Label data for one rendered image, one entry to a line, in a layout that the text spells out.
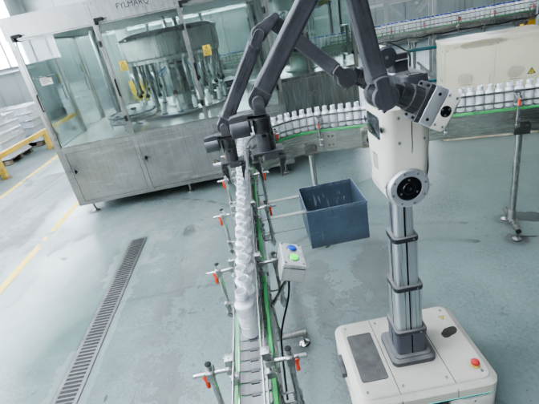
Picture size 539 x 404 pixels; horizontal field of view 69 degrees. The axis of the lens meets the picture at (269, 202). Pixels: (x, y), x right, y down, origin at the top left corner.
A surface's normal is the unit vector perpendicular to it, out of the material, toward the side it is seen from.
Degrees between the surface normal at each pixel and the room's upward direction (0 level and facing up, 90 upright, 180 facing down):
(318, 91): 90
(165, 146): 90
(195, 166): 90
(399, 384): 0
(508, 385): 0
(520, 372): 0
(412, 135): 90
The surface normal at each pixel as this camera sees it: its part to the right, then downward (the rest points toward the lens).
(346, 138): -0.23, 0.46
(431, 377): -0.18, -0.89
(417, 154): 0.11, 0.58
